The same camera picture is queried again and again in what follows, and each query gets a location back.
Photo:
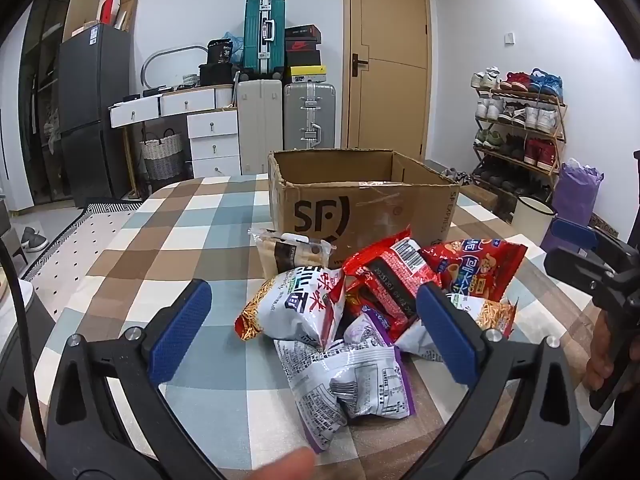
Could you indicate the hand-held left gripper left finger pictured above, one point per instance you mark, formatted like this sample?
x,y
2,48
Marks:
x,y
182,330

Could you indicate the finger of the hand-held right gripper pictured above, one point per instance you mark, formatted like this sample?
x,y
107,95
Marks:
x,y
570,265
575,232

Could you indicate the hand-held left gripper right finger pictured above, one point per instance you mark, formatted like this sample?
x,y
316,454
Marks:
x,y
450,335

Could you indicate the red blue cone snack bag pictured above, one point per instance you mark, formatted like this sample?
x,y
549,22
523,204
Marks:
x,y
475,265

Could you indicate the dark red snack packet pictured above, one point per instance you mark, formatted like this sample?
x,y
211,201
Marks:
x,y
357,305

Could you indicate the beige biscuit packet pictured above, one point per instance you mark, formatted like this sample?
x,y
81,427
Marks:
x,y
287,255

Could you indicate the person's right hand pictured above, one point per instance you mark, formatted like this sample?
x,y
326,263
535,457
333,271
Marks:
x,y
597,355

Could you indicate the person's left hand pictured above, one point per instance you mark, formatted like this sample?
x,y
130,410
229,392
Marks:
x,y
287,465

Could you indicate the purple bag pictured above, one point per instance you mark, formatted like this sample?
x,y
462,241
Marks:
x,y
580,190

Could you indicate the white bucket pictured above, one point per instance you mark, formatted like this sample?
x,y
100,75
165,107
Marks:
x,y
532,215

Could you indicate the white red noodle snack bag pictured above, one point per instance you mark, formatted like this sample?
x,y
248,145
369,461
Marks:
x,y
492,312
295,305

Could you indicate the checked tablecloth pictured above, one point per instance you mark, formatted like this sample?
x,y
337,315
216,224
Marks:
x,y
175,240

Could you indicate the small cardboard box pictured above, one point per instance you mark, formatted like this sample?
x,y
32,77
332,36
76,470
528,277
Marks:
x,y
480,196

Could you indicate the white purple snack packet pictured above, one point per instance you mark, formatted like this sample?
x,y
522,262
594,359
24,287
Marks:
x,y
345,385

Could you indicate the rows of assorted shoes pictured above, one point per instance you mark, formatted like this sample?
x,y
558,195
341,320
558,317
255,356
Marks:
x,y
540,120

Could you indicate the wooden shoe rack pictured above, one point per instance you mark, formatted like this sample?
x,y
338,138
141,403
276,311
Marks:
x,y
560,110

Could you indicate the black white patterned rug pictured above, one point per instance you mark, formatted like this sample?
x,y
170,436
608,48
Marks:
x,y
65,245

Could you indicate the grey slippers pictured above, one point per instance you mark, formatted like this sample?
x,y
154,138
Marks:
x,y
32,240

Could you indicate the woven laundry basket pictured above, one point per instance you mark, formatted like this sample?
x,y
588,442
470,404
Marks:
x,y
161,152

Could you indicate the white drawer dresser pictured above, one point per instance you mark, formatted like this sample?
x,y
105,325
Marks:
x,y
212,125

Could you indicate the beige suitcase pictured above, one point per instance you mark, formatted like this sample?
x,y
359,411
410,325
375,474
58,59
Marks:
x,y
260,120

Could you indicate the grey refrigerator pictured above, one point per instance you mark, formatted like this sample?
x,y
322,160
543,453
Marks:
x,y
92,110

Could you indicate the silver suitcase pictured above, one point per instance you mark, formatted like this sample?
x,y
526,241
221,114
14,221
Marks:
x,y
310,115

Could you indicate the small white basket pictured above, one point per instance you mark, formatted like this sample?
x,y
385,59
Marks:
x,y
190,79

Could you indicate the wooden door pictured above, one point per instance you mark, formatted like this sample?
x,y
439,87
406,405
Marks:
x,y
387,60

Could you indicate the black storage box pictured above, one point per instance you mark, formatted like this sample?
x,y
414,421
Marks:
x,y
215,75

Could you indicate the dark glass wardrobe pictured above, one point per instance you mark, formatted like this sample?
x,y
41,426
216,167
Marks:
x,y
42,85

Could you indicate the black printed bag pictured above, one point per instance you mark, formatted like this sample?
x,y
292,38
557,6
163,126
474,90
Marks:
x,y
219,50

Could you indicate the yellow black shoe box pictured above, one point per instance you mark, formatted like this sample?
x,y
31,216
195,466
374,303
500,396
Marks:
x,y
307,72

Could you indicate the blue plastic bag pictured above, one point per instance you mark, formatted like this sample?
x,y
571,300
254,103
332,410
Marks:
x,y
234,40

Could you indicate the teal suitcase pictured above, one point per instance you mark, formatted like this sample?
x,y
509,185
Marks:
x,y
262,35

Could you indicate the black red-logo shoe box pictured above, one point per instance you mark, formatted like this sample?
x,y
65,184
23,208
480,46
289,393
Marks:
x,y
300,46

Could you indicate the flat cardboard box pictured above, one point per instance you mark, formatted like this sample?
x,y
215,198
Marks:
x,y
82,30

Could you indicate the tall brown cardboard box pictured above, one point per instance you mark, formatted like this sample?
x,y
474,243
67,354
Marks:
x,y
127,10

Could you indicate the red box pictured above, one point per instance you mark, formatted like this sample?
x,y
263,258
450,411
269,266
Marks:
x,y
107,7

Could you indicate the white light switch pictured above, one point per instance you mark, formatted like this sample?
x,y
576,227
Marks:
x,y
509,38

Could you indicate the curved metal frame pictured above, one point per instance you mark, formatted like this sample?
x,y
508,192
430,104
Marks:
x,y
165,51

